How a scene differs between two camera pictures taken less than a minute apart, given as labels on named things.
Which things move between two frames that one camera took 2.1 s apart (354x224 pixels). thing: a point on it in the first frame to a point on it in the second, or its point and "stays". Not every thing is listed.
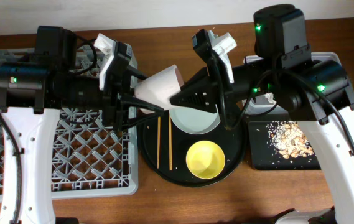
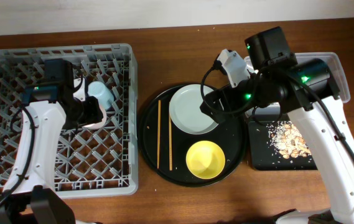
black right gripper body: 221,90 to 215,104
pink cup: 158,88 to 99,125
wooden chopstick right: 170,144 stays
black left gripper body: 111,104 to 94,109
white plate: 193,121 stays
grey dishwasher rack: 89,159 stays
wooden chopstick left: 158,140 stays
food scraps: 288,139 stays
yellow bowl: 205,159 stays
